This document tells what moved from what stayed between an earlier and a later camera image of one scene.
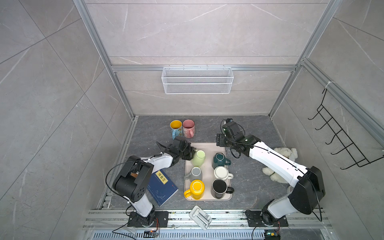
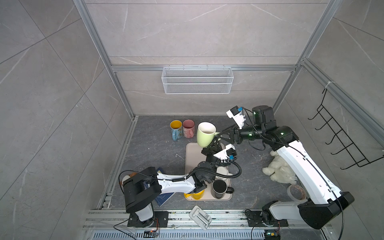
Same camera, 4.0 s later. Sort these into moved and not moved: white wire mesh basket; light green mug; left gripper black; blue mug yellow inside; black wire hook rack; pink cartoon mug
Moved: left gripper black; light green mug
Not moved: blue mug yellow inside; pink cartoon mug; white wire mesh basket; black wire hook rack
